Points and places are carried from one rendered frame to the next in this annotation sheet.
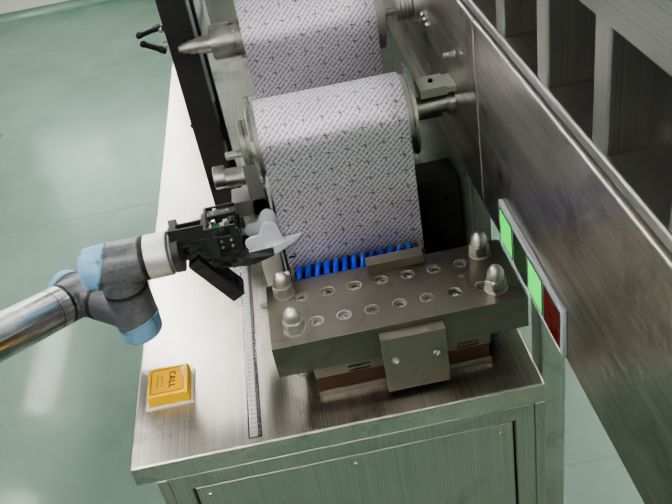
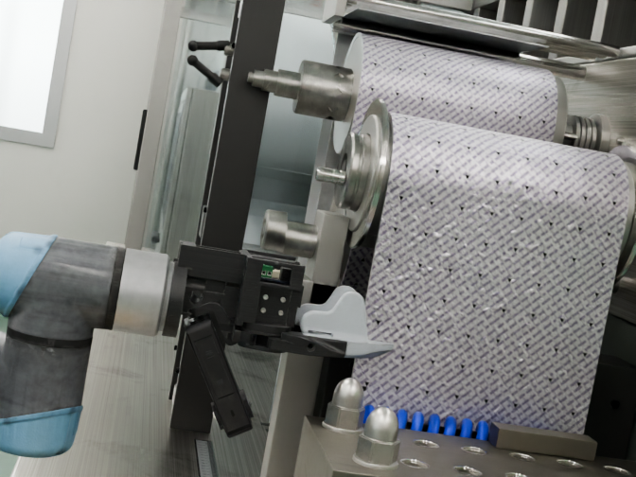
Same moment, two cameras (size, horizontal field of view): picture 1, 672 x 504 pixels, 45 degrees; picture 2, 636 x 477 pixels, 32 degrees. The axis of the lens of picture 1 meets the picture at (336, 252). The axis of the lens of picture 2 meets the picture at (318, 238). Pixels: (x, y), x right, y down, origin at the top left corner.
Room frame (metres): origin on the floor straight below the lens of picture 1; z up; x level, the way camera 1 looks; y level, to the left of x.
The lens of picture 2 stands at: (0.13, 0.28, 1.26)
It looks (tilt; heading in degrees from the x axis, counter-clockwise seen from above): 4 degrees down; 352
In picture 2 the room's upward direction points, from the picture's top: 10 degrees clockwise
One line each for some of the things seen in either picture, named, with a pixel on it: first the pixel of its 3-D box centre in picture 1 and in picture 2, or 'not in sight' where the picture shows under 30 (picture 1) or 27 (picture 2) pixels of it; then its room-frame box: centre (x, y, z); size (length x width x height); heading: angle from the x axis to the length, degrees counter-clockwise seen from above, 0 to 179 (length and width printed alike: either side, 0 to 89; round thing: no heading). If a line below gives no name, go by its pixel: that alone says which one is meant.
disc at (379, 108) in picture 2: (254, 140); (365, 173); (1.18, 0.09, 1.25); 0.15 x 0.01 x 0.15; 1
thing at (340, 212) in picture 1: (349, 214); (481, 343); (1.13, -0.03, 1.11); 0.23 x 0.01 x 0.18; 91
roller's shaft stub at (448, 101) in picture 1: (432, 104); not in sight; (1.19, -0.20, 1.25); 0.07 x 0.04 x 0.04; 91
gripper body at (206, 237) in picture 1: (208, 240); (235, 298); (1.12, 0.20, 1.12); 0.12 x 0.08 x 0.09; 91
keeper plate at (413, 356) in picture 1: (415, 357); not in sight; (0.91, -0.09, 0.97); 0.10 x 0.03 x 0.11; 91
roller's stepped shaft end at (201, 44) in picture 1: (195, 46); (273, 81); (1.43, 0.18, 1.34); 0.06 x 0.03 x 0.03; 91
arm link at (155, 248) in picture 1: (161, 253); (145, 292); (1.12, 0.28, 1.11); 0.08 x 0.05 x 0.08; 1
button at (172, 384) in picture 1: (169, 385); not in sight; (1.02, 0.32, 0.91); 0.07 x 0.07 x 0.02; 1
